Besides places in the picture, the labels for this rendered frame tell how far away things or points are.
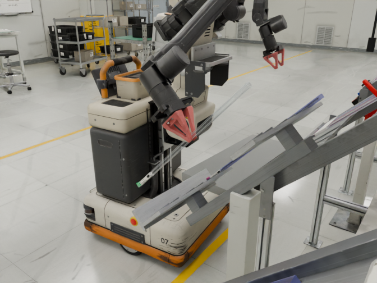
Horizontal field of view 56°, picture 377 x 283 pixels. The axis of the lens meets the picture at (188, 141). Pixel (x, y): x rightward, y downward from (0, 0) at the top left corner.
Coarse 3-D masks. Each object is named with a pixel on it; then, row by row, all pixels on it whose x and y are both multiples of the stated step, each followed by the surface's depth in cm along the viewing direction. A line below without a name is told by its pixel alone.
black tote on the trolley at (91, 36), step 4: (80, 32) 647; (84, 32) 647; (88, 32) 644; (92, 32) 641; (68, 36) 619; (72, 36) 616; (76, 36) 638; (80, 36) 610; (88, 36) 626; (92, 36) 637; (72, 40) 620; (76, 40) 616; (80, 40) 613; (84, 40) 620
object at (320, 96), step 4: (320, 96) 83; (312, 100) 85; (316, 100) 84; (308, 104) 86; (312, 104) 85; (304, 108) 87; (296, 112) 89; (248, 152) 104; (240, 156) 106; (236, 160) 108; (228, 164) 111; (232, 164) 110; (224, 168) 113
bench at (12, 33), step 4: (0, 32) 533; (4, 32) 533; (8, 32) 533; (12, 32) 535; (16, 32) 539; (20, 32) 544; (0, 36) 525; (4, 36) 530; (8, 36) 535; (12, 36) 540; (16, 36) 544; (16, 40) 546; (16, 44) 550; (20, 48) 553; (20, 52) 554; (0, 56) 594; (20, 56) 555; (0, 60) 595; (20, 60) 557; (0, 64) 599; (20, 64) 561; (4, 68) 595; (24, 72) 566; (0, 76) 537; (24, 76) 568; (24, 80) 570
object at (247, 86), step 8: (240, 88) 71; (248, 88) 70; (232, 96) 73; (240, 96) 72; (224, 104) 75; (216, 112) 77; (208, 120) 79; (200, 128) 81; (192, 136) 84; (184, 144) 86; (176, 152) 89; (168, 160) 92; (160, 168) 97
